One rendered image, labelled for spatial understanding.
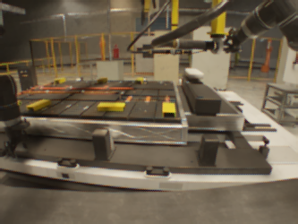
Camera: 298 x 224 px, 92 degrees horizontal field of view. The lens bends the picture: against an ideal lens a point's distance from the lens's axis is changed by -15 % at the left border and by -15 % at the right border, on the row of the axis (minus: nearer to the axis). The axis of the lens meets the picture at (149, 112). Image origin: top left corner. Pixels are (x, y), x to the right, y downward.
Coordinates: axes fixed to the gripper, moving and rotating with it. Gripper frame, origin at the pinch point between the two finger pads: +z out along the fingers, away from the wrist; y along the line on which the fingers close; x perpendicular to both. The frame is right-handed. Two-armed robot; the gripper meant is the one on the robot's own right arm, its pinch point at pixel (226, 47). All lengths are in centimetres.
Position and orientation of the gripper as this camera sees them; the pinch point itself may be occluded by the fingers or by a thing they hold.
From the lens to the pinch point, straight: 101.9
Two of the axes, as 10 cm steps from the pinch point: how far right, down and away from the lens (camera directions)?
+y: 1.6, 9.8, -1.4
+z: -2.7, 1.8, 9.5
